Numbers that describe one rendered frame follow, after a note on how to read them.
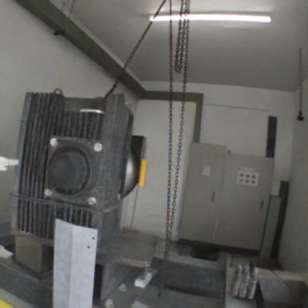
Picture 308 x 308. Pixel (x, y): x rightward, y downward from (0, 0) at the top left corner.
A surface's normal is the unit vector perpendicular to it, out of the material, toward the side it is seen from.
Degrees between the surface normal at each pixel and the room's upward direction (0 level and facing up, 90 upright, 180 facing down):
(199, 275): 90
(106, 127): 90
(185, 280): 90
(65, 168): 90
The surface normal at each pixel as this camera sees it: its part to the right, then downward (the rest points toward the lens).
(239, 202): -0.32, -0.04
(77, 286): -0.10, -0.02
